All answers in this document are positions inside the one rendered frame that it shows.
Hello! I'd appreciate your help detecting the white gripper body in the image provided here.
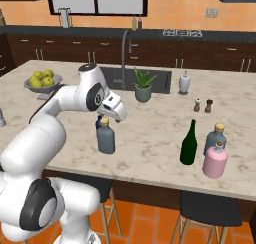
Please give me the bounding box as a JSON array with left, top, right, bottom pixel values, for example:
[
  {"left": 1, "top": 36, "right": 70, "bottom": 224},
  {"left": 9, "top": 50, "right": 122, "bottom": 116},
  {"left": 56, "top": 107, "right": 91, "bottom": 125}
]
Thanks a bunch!
[{"left": 105, "top": 98, "right": 129, "bottom": 124}]

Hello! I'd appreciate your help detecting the blue plastic bottle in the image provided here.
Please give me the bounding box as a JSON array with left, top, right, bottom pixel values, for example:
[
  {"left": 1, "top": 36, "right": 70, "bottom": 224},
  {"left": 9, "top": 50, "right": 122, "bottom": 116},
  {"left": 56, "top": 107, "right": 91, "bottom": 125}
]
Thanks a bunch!
[{"left": 95, "top": 115, "right": 103, "bottom": 132}]

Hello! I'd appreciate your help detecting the grey glass bottle with cork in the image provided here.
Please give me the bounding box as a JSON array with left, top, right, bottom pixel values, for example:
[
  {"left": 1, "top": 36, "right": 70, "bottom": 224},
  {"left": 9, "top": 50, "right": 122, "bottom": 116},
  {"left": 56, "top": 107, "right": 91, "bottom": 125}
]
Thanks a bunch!
[
  {"left": 203, "top": 122, "right": 228, "bottom": 157},
  {"left": 96, "top": 117, "right": 116, "bottom": 155}
]

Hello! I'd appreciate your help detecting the green potted plant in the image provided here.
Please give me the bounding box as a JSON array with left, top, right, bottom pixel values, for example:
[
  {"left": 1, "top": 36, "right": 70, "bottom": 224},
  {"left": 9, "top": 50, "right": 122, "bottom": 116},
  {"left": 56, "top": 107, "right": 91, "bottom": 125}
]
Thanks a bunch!
[{"left": 133, "top": 67, "right": 158, "bottom": 104}]

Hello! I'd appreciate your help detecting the dark sink basin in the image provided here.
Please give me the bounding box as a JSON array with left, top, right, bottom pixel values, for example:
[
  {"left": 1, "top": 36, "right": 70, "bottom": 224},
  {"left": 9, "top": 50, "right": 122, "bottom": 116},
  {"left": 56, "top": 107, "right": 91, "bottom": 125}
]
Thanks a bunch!
[{"left": 99, "top": 66, "right": 173, "bottom": 95}]

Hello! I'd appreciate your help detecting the grey curved tap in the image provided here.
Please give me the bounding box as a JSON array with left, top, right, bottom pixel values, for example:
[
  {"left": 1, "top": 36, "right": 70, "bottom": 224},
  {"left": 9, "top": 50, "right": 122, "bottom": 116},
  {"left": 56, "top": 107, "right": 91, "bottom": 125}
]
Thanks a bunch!
[{"left": 120, "top": 29, "right": 133, "bottom": 90}]

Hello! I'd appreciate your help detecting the white soap dispenser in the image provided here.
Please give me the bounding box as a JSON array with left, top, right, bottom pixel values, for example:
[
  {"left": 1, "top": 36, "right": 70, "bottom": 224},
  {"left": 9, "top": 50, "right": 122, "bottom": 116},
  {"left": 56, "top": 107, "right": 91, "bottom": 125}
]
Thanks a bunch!
[{"left": 178, "top": 70, "right": 191, "bottom": 96}]

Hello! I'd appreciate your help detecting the dark brown cupboard run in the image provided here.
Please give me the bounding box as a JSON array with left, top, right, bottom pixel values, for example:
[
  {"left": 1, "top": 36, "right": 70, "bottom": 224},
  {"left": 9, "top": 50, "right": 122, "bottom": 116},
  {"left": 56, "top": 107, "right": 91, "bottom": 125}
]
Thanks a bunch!
[{"left": 0, "top": 25, "right": 256, "bottom": 78}]

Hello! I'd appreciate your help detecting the yellow-green fruit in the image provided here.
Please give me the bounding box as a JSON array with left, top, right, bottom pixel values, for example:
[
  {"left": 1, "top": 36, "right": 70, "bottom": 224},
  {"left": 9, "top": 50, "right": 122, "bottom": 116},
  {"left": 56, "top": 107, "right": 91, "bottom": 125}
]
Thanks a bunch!
[
  {"left": 42, "top": 68, "right": 55, "bottom": 79},
  {"left": 41, "top": 76, "right": 55, "bottom": 87},
  {"left": 32, "top": 70, "right": 45, "bottom": 80},
  {"left": 28, "top": 76, "right": 43, "bottom": 89}
]

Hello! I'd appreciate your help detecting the white-topped brown salt shaker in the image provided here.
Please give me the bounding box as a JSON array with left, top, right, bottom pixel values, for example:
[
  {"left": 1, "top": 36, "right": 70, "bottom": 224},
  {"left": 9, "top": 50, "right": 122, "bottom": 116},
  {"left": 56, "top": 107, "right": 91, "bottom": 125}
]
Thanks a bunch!
[{"left": 193, "top": 98, "right": 202, "bottom": 113}]

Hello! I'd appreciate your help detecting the dark green glass bottle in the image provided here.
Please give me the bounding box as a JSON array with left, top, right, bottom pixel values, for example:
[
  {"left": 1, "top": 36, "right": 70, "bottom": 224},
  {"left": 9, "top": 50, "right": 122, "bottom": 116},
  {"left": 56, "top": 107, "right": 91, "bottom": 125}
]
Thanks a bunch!
[{"left": 179, "top": 118, "right": 198, "bottom": 166}]

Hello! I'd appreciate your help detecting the grey fruit bowl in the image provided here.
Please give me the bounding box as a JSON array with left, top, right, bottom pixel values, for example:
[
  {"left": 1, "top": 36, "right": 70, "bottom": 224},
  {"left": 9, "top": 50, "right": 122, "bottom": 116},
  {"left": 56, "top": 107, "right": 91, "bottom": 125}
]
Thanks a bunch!
[{"left": 23, "top": 73, "right": 64, "bottom": 101}]

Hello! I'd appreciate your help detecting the dark brown pepper shaker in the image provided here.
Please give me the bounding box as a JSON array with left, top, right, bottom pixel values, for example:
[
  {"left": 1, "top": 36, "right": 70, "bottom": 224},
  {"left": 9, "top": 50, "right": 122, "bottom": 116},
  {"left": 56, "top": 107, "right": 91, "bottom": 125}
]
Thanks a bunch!
[{"left": 204, "top": 98, "right": 214, "bottom": 114}]

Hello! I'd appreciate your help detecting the hob with grey grates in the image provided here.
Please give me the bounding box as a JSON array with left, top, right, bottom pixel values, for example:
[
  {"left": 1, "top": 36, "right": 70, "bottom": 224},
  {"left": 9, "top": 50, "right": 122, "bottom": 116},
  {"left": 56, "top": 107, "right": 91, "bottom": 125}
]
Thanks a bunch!
[{"left": 162, "top": 28, "right": 203, "bottom": 38}]

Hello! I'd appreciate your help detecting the pink plastic bottle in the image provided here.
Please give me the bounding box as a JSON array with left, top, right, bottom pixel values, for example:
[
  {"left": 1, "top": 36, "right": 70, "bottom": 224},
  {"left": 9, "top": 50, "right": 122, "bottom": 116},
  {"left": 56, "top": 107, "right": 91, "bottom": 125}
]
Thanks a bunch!
[{"left": 201, "top": 141, "right": 229, "bottom": 180}]

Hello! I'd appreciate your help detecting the black-framed window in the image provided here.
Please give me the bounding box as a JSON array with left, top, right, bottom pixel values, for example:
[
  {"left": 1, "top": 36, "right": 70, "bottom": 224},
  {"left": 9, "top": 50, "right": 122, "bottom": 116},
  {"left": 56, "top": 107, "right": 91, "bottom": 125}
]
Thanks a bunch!
[{"left": 45, "top": 0, "right": 149, "bottom": 18}]

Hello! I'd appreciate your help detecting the grey glass object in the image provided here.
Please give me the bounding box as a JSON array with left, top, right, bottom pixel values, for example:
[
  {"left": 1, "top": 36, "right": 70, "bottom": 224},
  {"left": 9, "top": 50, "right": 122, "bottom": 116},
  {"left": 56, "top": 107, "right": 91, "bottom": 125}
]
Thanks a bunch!
[{"left": 0, "top": 108, "right": 7, "bottom": 128}]

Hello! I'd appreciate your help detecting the grey wall outlet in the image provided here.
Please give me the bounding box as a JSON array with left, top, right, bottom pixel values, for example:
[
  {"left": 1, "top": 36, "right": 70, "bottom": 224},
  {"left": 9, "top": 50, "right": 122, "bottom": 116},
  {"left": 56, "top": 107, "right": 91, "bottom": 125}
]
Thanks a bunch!
[{"left": 205, "top": 7, "right": 219, "bottom": 19}]

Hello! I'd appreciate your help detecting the dark wall shelf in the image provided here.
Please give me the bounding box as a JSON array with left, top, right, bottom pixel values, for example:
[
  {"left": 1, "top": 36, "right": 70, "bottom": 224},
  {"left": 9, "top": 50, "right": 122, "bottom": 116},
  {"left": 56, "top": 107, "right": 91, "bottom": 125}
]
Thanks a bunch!
[{"left": 218, "top": 0, "right": 256, "bottom": 4}]

